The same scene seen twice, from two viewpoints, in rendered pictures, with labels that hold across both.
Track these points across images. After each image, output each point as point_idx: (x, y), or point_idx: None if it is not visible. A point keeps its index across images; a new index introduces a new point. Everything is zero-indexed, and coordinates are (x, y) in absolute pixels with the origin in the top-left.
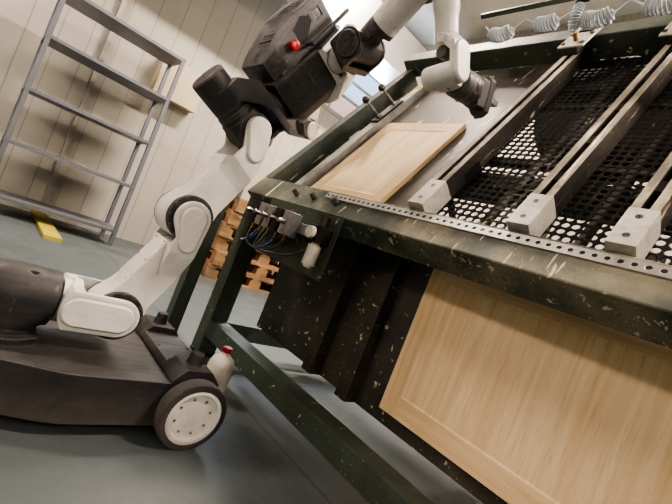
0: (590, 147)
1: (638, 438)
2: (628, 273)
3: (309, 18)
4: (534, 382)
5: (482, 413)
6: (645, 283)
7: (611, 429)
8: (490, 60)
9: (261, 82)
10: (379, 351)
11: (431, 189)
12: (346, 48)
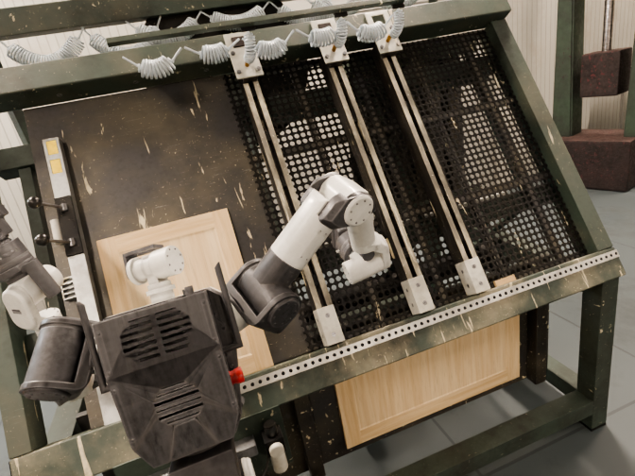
0: (396, 215)
1: (477, 339)
2: (495, 303)
3: (215, 327)
4: (429, 355)
5: (412, 390)
6: (505, 304)
7: (468, 345)
8: (126, 83)
9: (232, 450)
10: (317, 426)
11: (333, 320)
12: (285, 317)
